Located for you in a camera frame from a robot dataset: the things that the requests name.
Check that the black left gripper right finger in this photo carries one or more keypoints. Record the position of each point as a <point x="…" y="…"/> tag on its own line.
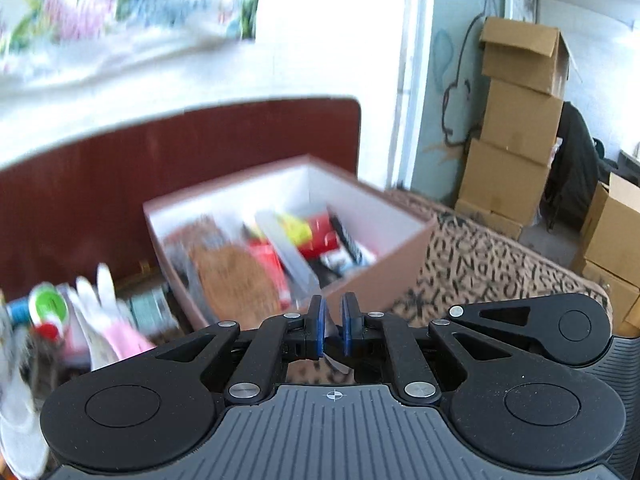
<point x="522" y="383"/>

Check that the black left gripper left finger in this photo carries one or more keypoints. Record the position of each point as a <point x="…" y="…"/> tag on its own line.
<point x="152" y="409"/>

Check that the white pink glove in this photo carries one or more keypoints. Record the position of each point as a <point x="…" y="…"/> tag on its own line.
<point x="105" y="320"/>

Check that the green wipes packet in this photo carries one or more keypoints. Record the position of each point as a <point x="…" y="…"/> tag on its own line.
<point x="151" y="312"/>

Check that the leopard letter print blanket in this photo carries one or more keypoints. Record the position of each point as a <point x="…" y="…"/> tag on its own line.
<point x="467" y="263"/>

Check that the green white round toy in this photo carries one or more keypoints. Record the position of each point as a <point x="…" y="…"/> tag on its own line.
<point x="48" y="311"/>

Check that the brown round woven pad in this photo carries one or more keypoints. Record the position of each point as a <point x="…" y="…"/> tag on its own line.
<point x="235" y="285"/>

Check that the open cardboard box right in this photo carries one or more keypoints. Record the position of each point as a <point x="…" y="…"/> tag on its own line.
<point x="608" y="252"/>

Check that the pink cardboard storage box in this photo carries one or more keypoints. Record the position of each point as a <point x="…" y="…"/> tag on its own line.
<point x="264" y="241"/>

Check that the dark red wooden headboard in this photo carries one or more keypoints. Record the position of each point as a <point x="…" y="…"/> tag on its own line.
<point x="70" y="208"/>

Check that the translucent white plastic tube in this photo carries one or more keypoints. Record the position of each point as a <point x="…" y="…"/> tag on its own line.
<point x="302" y="276"/>

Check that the dark jacket hanging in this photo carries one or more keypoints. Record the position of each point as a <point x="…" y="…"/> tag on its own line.
<point x="578" y="166"/>

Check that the red packet in box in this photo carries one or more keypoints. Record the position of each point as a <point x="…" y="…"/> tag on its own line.
<point x="323" y="237"/>

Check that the yellow small box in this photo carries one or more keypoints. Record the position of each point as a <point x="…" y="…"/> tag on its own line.
<point x="297" y="230"/>

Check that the top cardboard box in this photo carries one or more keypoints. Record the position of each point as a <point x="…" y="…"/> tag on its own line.
<point x="528" y="55"/>

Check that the floral cloth on wall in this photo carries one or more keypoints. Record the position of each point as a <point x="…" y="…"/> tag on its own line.
<point x="45" y="41"/>

